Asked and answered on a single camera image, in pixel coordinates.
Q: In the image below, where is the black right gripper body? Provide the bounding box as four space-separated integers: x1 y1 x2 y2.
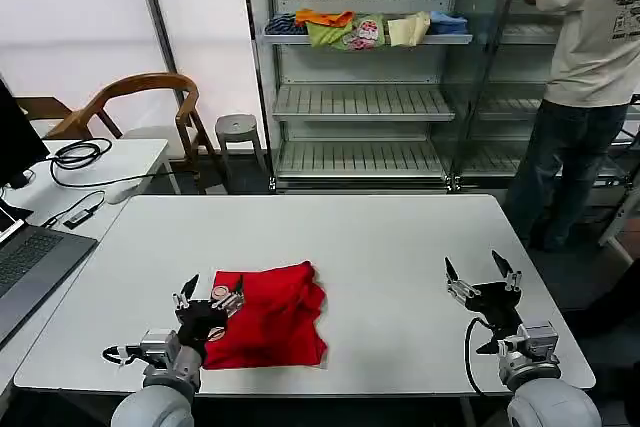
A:
464 280 524 343

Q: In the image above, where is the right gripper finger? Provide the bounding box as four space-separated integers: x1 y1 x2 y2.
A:
444 256 477 305
491 249 524 294

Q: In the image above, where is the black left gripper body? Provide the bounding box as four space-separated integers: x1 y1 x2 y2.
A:
174 299 229 348

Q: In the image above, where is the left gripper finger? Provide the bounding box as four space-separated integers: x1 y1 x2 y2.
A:
209 274 247 317
172 274 201 312

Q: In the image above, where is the red shirt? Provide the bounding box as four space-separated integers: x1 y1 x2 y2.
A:
202 260 329 372

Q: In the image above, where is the white computer mouse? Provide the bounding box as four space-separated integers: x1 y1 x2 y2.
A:
103 183 141 206

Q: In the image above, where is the white metal stand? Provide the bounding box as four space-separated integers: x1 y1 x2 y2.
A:
596 181 640 264

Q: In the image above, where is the dark grey laptop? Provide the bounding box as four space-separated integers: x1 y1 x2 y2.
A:
0 224 99 348

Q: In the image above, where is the small white side desk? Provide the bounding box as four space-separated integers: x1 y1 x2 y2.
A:
0 138 182 228

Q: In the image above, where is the empty grey glass shelf rack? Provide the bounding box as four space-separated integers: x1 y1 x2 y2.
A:
449 0 640 194

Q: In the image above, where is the grey round stool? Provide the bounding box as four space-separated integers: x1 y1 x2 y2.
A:
214 114 267 193

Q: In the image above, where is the grey shelf rack with clothes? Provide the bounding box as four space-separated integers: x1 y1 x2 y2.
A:
238 0 501 194

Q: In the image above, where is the brown wooden chair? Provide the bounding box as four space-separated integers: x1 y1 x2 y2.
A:
13 72 229 196

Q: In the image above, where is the black computer monitor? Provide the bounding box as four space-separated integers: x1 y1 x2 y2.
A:
0 77 50 191

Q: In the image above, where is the person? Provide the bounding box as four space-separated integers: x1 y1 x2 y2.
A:
502 0 640 254

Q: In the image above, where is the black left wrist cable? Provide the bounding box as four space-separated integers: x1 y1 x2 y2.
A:
101 344 147 366

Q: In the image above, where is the black adapter with cable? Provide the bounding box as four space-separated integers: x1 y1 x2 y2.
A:
40 190 107 232

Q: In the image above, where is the coiled black cable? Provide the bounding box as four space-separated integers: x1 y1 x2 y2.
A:
48 137 177 190

